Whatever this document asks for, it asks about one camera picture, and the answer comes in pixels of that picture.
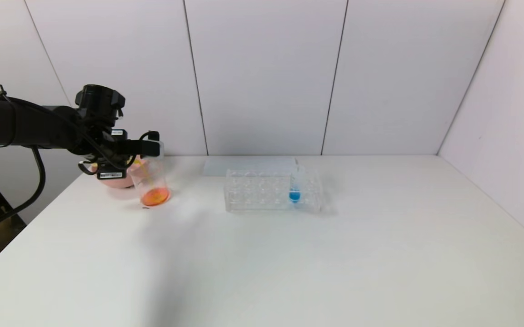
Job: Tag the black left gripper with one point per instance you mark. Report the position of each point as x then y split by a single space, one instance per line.
111 174

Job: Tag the test tube with yellow pigment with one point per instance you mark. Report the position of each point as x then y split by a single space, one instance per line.
140 162

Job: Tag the clear glass beaker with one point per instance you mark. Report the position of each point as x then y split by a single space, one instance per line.
155 196

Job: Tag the clear acrylic test tube rack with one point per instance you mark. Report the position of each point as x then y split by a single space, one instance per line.
262 195

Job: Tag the test tube with blue pigment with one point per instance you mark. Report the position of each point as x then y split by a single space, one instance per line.
294 195

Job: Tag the pink plastic bowl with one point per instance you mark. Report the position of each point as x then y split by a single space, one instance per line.
118 181

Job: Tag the white paper sheet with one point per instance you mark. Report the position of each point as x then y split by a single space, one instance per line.
216 165

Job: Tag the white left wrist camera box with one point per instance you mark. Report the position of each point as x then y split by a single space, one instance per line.
155 147

